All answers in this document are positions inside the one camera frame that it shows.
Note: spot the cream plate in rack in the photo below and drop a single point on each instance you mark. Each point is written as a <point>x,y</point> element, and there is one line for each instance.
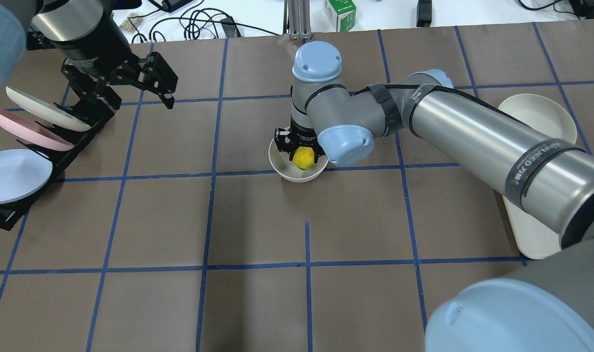
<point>46,111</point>

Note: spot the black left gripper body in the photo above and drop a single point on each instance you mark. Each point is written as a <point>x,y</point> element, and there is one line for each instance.
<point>86,50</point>

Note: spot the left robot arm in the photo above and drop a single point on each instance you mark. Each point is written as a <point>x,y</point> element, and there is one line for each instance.
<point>57,20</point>

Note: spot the cream rectangular tray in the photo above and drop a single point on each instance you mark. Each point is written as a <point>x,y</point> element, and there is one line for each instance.
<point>528,235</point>

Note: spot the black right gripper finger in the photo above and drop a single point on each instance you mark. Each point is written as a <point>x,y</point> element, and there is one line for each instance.
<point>320,155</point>
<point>284,140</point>

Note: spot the green white carton box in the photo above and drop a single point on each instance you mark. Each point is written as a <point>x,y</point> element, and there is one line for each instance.
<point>342,14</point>

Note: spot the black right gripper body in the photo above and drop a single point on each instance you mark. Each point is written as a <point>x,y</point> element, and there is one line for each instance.
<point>302,128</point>

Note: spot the light blue plate in rack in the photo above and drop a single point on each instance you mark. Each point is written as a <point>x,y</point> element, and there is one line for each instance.
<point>22,173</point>

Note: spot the pink plate in rack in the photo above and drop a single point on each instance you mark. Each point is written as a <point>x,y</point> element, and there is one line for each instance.
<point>32,132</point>

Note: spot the aluminium frame post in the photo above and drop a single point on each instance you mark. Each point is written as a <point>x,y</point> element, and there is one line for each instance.
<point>296,21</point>

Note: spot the white ceramic bowl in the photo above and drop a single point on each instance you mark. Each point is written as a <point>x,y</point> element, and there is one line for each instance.
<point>287,170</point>

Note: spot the cream round plate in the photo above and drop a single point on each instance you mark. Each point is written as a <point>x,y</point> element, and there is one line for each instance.
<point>541,114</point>

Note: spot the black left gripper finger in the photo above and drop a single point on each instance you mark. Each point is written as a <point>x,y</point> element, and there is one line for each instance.
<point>159,78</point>
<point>93,90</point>

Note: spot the black power adapter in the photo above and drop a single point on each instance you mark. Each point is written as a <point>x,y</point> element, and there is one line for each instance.
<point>172,5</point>

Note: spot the black plate rack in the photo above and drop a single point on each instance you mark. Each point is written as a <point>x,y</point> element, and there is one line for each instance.
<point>95,116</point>

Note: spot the black device on desk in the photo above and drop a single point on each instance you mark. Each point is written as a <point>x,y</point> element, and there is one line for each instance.
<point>424,13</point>

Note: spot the yellow lemon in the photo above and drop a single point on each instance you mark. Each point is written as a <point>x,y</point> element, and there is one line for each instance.
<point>304,158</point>

